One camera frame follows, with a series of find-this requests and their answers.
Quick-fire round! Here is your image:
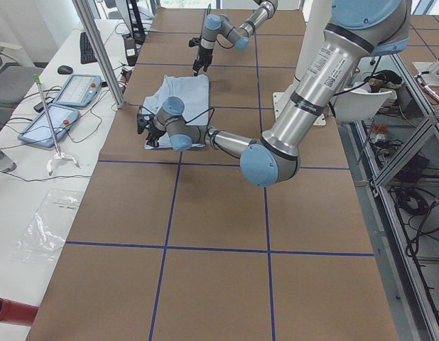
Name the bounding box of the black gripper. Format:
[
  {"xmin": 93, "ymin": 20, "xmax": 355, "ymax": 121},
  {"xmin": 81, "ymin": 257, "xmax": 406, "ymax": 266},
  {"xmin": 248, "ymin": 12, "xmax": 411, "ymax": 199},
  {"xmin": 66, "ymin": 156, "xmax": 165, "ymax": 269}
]
[
  {"xmin": 193, "ymin": 46, "xmax": 213, "ymax": 77},
  {"xmin": 146, "ymin": 121, "xmax": 163, "ymax": 147}
]

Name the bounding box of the red cylinder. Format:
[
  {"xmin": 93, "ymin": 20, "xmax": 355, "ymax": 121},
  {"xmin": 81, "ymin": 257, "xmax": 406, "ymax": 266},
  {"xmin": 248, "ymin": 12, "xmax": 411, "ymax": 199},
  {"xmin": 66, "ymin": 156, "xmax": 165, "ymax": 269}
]
[{"xmin": 0, "ymin": 298, "xmax": 38, "ymax": 327}]

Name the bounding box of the lower blue teach pendant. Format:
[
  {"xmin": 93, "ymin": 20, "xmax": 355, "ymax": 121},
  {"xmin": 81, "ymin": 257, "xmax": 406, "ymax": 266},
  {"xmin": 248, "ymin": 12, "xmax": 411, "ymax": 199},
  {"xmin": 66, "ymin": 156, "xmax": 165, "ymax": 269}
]
[{"xmin": 18, "ymin": 104, "xmax": 80, "ymax": 148}]

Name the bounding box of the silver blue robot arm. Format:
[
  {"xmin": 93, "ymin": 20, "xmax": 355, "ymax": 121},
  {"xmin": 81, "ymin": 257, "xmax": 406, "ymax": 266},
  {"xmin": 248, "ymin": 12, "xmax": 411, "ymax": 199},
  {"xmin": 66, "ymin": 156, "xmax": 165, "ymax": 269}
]
[
  {"xmin": 136, "ymin": 1, "xmax": 411, "ymax": 187},
  {"xmin": 188, "ymin": 0, "xmax": 278, "ymax": 76}
]

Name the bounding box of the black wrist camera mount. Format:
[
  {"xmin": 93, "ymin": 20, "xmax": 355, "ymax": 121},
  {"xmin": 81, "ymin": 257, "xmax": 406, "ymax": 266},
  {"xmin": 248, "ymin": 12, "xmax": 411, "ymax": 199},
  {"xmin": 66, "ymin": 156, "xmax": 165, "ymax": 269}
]
[
  {"xmin": 188, "ymin": 37, "xmax": 202, "ymax": 48},
  {"xmin": 136, "ymin": 114, "xmax": 153, "ymax": 134}
]

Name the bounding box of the blue teach pendant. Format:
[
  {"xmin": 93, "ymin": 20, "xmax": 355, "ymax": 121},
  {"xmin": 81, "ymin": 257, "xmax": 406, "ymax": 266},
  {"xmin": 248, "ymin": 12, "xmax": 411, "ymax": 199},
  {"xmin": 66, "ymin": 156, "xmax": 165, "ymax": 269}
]
[
  {"xmin": 18, "ymin": 104, "xmax": 80, "ymax": 148},
  {"xmin": 53, "ymin": 74, "xmax": 102, "ymax": 108}
]

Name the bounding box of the aluminium frame post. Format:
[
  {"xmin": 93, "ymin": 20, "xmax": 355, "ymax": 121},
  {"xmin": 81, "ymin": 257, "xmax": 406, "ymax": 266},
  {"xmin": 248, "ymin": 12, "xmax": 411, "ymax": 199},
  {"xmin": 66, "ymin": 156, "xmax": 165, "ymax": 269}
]
[{"xmin": 72, "ymin": 0, "xmax": 124, "ymax": 109}]

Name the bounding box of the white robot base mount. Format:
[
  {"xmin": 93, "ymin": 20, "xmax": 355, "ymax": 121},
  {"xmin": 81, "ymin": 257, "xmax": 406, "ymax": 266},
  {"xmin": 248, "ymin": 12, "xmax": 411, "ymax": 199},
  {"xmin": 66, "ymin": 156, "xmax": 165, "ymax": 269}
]
[{"xmin": 271, "ymin": 31, "xmax": 327, "ymax": 127}]

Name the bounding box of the light blue button-up shirt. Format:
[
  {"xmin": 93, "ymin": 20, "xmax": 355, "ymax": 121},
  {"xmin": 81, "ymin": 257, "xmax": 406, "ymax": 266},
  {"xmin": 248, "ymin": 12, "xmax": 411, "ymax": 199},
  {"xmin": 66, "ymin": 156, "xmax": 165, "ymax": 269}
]
[{"xmin": 139, "ymin": 73, "xmax": 212, "ymax": 151}]

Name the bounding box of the upper blue teach pendant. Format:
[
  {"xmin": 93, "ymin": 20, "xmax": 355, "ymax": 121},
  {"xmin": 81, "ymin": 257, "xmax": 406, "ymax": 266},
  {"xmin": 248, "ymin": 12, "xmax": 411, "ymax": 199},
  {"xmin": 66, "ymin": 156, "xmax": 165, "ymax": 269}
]
[{"xmin": 53, "ymin": 74, "xmax": 102, "ymax": 108}]

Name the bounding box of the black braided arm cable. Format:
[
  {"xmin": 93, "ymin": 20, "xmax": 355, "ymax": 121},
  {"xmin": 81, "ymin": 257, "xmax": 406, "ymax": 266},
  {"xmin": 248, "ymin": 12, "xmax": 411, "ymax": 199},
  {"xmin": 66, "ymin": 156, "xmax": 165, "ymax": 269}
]
[{"xmin": 183, "ymin": 106, "xmax": 217, "ymax": 150}]

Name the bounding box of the black keyboard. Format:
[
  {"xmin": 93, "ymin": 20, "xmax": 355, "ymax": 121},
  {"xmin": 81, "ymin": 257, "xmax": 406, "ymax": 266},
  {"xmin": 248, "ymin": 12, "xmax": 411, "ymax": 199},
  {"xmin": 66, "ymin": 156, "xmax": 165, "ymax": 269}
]
[{"xmin": 80, "ymin": 31, "xmax": 97, "ymax": 65}]

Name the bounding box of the clear plastic bag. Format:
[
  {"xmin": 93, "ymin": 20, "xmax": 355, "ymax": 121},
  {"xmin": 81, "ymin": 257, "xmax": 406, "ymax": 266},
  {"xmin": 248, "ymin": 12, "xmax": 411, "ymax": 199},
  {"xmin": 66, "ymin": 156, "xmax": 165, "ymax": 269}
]
[{"xmin": 12, "ymin": 189, "xmax": 84, "ymax": 264}]

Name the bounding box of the white plastic chair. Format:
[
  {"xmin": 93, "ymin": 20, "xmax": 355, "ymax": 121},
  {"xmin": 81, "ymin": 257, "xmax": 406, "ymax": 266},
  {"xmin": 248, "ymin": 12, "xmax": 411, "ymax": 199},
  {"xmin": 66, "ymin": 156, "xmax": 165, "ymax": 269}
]
[{"xmin": 334, "ymin": 88, "xmax": 396, "ymax": 124}]

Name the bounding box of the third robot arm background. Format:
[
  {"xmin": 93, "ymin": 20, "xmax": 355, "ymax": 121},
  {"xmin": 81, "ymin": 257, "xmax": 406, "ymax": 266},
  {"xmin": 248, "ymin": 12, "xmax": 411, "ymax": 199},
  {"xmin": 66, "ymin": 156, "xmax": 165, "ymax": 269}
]
[{"xmin": 413, "ymin": 57, "xmax": 439, "ymax": 86}]

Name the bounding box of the black computer mouse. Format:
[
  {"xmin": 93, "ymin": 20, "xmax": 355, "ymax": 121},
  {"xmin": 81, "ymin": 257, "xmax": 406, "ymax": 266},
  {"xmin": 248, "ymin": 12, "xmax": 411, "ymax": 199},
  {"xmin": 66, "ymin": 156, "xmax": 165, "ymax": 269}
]
[{"xmin": 57, "ymin": 65, "xmax": 73, "ymax": 75}]

